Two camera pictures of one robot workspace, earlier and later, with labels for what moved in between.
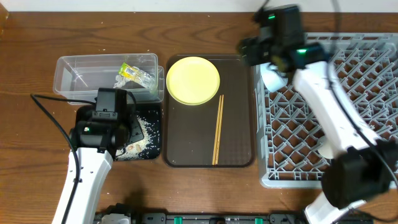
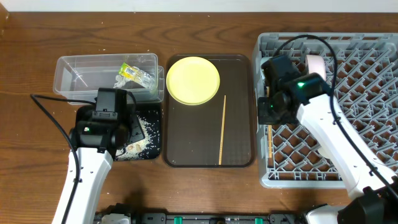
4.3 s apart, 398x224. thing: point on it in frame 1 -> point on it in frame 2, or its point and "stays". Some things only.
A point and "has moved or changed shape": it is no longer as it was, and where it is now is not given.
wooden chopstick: (216, 133) -> (270, 141)
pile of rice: (134, 150) stays
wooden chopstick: (219, 126) has moved or changed shape
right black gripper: (245, 48) -> (264, 117)
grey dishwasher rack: (288, 125) stays
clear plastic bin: (78, 78) stays
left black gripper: (135, 131) stays
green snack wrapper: (127, 72) stays
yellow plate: (193, 80) stays
